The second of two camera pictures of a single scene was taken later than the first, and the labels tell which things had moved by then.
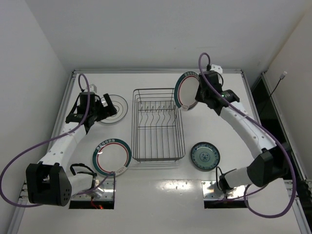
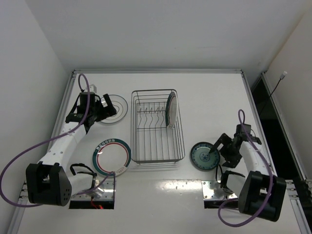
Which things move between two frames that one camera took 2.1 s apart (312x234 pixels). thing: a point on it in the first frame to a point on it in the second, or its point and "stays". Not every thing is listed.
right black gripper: x=201 y=92 to x=225 y=146
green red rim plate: x=185 y=89 to x=171 y=110
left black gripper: x=103 y=108 stays
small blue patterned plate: x=205 y=155 stays
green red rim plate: x=111 y=155 stays
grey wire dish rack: x=157 y=131 stays
